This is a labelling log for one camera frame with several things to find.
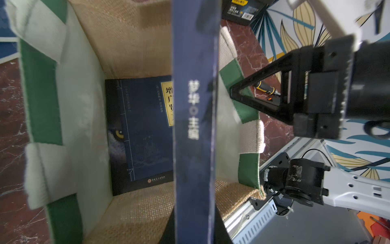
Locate blue book back left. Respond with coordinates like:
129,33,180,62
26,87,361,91
0,0,19,64

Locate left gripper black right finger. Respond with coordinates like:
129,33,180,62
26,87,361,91
214,210,233,244

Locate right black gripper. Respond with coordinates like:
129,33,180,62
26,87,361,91
230,36,390,139

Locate black wolf cover book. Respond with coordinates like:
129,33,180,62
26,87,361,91
105,80,129,196

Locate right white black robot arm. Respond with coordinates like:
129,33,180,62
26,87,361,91
230,1,390,219

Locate yellow black screwdriver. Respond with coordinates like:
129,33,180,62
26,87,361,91
255,80,281,97

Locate green beige canvas bag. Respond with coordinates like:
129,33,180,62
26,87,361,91
5,1,266,244

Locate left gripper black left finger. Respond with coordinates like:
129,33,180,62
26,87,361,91
158,210,175,244

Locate yellow black toolbox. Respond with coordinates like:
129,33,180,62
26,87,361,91
221,0,277,26

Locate blue book table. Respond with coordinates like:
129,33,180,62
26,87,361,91
117,76,174,193

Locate front aluminium rail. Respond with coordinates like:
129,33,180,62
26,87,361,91
224,138,323,244

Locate dark book old man back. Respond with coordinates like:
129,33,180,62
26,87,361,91
172,1,221,244

